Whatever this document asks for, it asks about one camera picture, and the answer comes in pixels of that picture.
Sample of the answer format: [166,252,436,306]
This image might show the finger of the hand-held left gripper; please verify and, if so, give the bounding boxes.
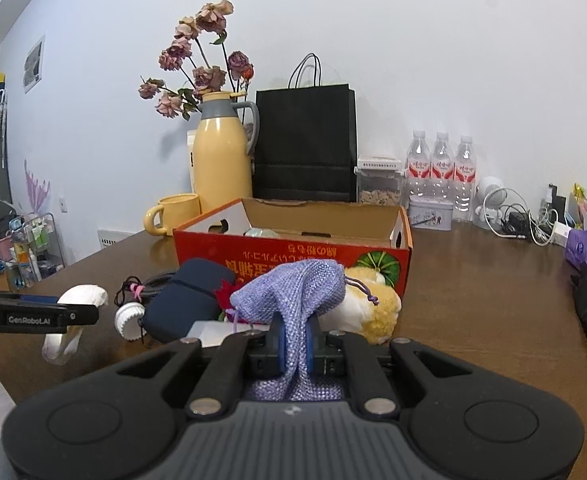
[0,302,100,335]
[0,291,62,307]

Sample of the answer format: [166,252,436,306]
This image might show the orange cardboard box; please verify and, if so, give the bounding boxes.
[174,197,413,301]

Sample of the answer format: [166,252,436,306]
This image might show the flat white paper box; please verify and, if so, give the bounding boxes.
[186,320,272,348]

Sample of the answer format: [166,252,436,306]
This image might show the white soft cloth item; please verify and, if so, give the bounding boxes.
[42,285,109,366]

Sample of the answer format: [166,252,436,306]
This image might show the small grey tin box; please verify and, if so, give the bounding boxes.
[408,195,455,232]

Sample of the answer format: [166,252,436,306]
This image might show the purple flower wall decal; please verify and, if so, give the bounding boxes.
[24,159,52,216]

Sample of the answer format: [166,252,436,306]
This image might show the purple woven drawstring pouch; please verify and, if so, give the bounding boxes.
[230,259,347,403]

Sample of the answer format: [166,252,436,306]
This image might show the clear container of seeds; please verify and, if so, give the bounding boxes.
[356,165,405,207]

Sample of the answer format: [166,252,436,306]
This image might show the clear water bottle red label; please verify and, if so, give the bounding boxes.
[453,135,477,223]
[429,132,455,211]
[406,130,431,201]

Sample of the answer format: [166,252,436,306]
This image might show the white charging cable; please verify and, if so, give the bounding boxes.
[483,187,559,247]

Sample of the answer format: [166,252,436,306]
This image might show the wall picture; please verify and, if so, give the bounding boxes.
[22,35,47,94]

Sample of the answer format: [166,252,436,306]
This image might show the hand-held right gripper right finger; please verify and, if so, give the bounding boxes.
[304,316,474,418]

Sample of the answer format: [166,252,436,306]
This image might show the red artificial flower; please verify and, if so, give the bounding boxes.
[215,284,247,321]

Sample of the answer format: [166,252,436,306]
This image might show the yellow mug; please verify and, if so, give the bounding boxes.
[144,193,202,237]

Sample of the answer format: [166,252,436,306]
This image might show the black cable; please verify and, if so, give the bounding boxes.
[114,271,179,311]

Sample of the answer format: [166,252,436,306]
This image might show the black upright device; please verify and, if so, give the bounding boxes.
[547,184,567,226]

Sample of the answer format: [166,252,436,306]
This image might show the dried pink roses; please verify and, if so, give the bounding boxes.
[138,0,254,121]

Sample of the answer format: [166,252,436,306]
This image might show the white and yellow plush toy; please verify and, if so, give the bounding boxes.
[318,266,403,346]

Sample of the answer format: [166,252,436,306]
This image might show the white bottle cap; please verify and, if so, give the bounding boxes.
[115,301,148,342]

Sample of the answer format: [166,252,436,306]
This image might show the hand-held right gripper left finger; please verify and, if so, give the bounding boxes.
[116,312,288,420]

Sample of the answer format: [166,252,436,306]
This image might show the black paper bag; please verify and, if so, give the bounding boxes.
[254,53,358,203]

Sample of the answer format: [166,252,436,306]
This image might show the wire rack cart with bottles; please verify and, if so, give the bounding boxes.
[0,212,67,292]

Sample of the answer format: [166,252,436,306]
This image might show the navy blue soft case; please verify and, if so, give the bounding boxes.
[144,258,237,343]

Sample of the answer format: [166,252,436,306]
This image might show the yellow thermos jug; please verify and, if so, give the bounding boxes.
[192,91,260,216]

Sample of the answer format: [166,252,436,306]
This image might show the black power adapter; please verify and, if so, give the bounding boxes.
[502,210,528,237]

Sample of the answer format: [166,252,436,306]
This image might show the small white desk fan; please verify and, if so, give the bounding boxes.
[472,176,511,226]

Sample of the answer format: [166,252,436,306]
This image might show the white flat box red print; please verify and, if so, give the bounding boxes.
[357,156,403,171]

